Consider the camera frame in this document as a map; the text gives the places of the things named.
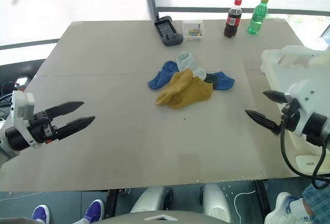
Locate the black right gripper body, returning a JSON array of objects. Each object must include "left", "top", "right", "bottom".
[{"left": 280, "top": 92, "right": 302, "bottom": 132}]

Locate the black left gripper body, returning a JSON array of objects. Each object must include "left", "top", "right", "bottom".
[{"left": 28, "top": 111, "right": 59, "bottom": 144}]

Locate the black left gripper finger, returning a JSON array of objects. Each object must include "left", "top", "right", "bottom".
[
  {"left": 55, "top": 116, "right": 96, "bottom": 140},
  {"left": 44, "top": 101, "right": 85, "bottom": 118}
]

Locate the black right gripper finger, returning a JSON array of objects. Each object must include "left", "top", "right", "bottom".
[
  {"left": 244, "top": 109, "right": 281, "bottom": 135},
  {"left": 262, "top": 90, "right": 287, "bottom": 104}
]

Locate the mustard yellow sock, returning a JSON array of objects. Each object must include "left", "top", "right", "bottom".
[
  {"left": 169, "top": 76, "right": 215, "bottom": 110},
  {"left": 155, "top": 68, "right": 194, "bottom": 106}
]

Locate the white plastic basket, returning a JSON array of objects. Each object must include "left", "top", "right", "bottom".
[{"left": 259, "top": 45, "right": 330, "bottom": 177}]

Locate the clear box of coloured pieces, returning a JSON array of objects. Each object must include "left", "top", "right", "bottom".
[{"left": 182, "top": 20, "right": 207, "bottom": 42}]

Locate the dark green sock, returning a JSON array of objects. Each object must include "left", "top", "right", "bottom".
[{"left": 204, "top": 73, "right": 219, "bottom": 85}]

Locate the black table leg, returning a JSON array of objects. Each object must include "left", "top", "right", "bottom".
[
  {"left": 254, "top": 181, "right": 270, "bottom": 211},
  {"left": 106, "top": 189, "right": 129, "bottom": 211}
]

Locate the blue jeans leg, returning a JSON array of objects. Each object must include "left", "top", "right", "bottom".
[{"left": 301, "top": 180, "right": 330, "bottom": 220}]

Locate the green soda bottle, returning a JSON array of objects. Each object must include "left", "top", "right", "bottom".
[{"left": 247, "top": 0, "right": 270, "bottom": 35}]

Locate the purple shoe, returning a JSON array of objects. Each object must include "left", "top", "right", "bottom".
[
  {"left": 31, "top": 204, "right": 51, "bottom": 224},
  {"left": 83, "top": 199, "right": 105, "bottom": 224}
]

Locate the cola bottle red cap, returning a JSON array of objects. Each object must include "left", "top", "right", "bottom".
[{"left": 223, "top": 0, "right": 243, "bottom": 40}]

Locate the white sneaker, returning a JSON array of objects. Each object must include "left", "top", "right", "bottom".
[{"left": 263, "top": 192, "right": 310, "bottom": 224}]

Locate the grey rounded shell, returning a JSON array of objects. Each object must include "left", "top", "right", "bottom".
[
  {"left": 129, "top": 186, "right": 174, "bottom": 214},
  {"left": 202, "top": 182, "right": 233, "bottom": 223}
]

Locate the pale blue white sock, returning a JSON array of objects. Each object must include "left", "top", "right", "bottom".
[{"left": 176, "top": 52, "right": 207, "bottom": 80}]

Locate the grey curved body panel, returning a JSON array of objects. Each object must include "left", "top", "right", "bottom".
[{"left": 99, "top": 209, "right": 228, "bottom": 224}]

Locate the black handheld game controller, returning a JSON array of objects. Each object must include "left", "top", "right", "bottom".
[{"left": 154, "top": 15, "right": 184, "bottom": 47}]

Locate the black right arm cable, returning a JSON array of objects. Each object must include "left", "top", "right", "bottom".
[{"left": 279, "top": 106, "right": 330, "bottom": 189}]

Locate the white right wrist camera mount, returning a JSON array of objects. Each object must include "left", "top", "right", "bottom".
[{"left": 285, "top": 79, "right": 317, "bottom": 137}]

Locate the white floor cable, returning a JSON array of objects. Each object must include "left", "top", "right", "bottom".
[{"left": 233, "top": 191, "right": 257, "bottom": 224}]

